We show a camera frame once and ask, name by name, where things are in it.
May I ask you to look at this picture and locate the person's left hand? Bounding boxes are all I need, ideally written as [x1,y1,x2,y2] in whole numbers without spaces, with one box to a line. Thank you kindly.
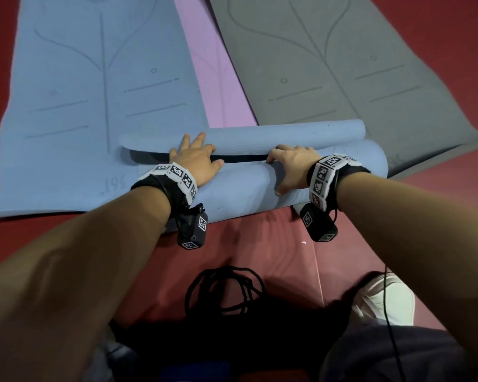
[169,132,225,188]

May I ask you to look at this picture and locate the person's right hand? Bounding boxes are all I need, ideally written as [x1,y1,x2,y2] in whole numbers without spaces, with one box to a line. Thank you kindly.
[266,145,323,197]

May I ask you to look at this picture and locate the blue yoga mat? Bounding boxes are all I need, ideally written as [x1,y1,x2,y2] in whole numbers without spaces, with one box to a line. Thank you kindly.
[0,0,389,235]

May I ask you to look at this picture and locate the person's right forearm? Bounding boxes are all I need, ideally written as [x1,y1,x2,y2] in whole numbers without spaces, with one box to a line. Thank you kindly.
[336,172,478,372]

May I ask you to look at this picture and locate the person's left forearm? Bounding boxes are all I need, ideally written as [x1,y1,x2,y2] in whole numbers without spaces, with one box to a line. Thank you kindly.
[0,186,172,382]

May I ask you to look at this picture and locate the left marker wrist band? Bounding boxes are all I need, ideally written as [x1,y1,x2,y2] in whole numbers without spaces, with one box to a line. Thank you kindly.
[130,162,198,219]

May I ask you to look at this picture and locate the marker wrist band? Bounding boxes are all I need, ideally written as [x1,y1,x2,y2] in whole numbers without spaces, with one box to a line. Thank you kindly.
[306,154,371,213]
[130,162,198,219]

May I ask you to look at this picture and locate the right marker wrist band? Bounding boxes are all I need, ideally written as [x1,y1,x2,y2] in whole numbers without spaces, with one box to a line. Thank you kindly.
[306,154,371,213]

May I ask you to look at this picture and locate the purple yoga mat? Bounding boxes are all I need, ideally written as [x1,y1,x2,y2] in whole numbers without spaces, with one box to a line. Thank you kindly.
[172,0,259,129]

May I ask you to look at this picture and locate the white shoe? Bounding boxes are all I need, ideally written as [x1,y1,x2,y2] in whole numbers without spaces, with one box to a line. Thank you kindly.
[350,273,416,327]

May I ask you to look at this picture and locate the grey yoga mat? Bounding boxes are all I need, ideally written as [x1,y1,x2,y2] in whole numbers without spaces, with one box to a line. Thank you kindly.
[207,0,478,180]

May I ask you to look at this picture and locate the black bag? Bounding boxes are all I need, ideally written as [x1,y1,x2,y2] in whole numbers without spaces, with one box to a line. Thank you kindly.
[111,292,356,382]

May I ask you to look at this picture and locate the dark trousers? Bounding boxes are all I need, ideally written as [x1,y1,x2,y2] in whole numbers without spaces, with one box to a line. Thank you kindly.
[319,324,478,382]

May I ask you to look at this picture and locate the coiled black cable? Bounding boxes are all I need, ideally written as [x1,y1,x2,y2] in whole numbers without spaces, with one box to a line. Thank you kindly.
[184,265,268,317]

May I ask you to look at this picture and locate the thin black cable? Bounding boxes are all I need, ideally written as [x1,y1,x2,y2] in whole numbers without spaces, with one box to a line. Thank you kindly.
[383,266,408,382]

